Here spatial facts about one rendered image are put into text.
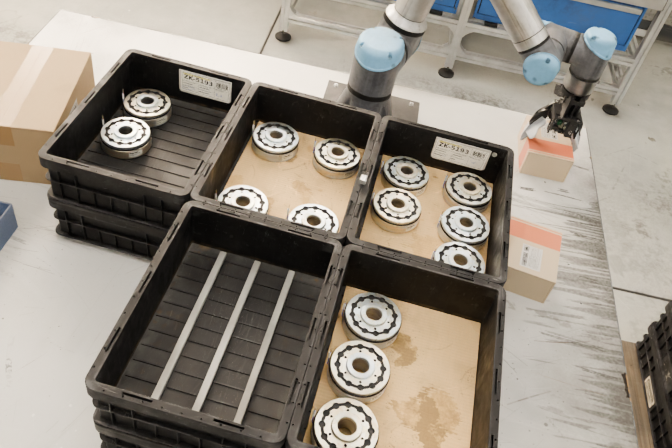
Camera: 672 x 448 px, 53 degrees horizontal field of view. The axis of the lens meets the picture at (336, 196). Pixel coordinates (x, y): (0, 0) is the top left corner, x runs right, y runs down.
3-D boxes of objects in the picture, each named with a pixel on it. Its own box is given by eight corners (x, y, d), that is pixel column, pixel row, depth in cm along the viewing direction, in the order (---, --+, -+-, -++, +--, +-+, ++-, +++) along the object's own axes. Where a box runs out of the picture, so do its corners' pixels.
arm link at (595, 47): (586, 20, 159) (622, 32, 157) (568, 59, 167) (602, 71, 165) (581, 34, 154) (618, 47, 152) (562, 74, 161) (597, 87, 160)
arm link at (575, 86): (567, 61, 166) (600, 69, 166) (560, 77, 169) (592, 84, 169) (569, 79, 161) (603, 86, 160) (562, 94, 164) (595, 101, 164)
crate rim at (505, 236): (381, 122, 153) (383, 113, 151) (511, 156, 151) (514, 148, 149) (342, 249, 124) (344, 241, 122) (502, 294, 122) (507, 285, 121)
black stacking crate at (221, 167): (251, 121, 161) (254, 82, 153) (372, 154, 159) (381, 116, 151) (188, 240, 133) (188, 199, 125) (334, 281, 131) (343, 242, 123)
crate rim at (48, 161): (129, 55, 156) (128, 46, 154) (253, 88, 154) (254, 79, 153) (35, 165, 128) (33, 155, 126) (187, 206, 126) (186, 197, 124)
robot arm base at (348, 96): (338, 94, 185) (345, 62, 178) (392, 106, 185) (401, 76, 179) (330, 125, 173) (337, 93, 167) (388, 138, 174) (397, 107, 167)
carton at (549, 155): (517, 135, 191) (526, 114, 186) (559, 145, 191) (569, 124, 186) (519, 172, 180) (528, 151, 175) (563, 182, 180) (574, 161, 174)
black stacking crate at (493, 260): (373, 154, 159) (383, 116, 151) (497, 187, 157) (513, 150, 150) (336, 281, 131) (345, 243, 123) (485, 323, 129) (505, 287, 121)
